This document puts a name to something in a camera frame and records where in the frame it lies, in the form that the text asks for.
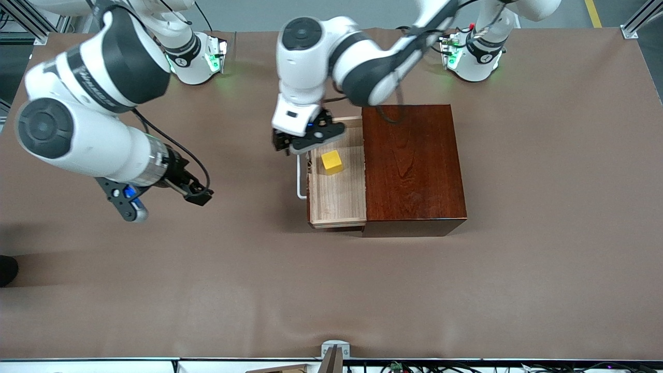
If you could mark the tan wooden board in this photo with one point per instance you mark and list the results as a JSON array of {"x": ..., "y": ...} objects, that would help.
[{"x": 285, "y": 369}]

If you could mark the yellow cube block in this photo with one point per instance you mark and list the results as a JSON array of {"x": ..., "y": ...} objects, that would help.
[{"x": 332, "y": 162}]

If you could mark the grey camera mount pole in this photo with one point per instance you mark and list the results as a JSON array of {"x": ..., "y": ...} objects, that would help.
[{"x": 331, "y": 362}]

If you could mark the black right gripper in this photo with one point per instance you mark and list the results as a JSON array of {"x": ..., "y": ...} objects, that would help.
[{"x": 177, "y": 177}]

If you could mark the grey metal bracket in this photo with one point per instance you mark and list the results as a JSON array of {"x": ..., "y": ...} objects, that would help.
[{"x": 335, "y": 344}]

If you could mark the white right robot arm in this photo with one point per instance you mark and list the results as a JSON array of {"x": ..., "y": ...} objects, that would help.
[{"x": 93, "y": 145}]

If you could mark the aluminium frame profile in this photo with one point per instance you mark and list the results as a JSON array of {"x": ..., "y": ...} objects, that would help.
[
  {"x": 26, "y": 20},
  {"x": 639, "y": 20}
]

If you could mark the brown table cloth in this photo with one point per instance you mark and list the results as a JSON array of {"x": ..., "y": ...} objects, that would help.
[{"x": 331, "y": 290}]

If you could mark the black round object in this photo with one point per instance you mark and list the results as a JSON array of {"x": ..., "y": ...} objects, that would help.
[{"x": 7, "y": 270}]

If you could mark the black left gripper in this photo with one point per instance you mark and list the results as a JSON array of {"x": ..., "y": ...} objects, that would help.
[{"x": 280, "y": 141}]

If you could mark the dark red wooden cabinet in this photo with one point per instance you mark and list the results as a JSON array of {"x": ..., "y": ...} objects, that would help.
[{"x": 414, "y": 166}]

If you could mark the white table edge rail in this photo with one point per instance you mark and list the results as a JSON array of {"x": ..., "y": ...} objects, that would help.
[{"x": 103, "y": 367}]

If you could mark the light wooden drawer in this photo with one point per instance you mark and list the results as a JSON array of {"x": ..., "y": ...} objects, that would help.
[{"x": 336, "y": 202}]

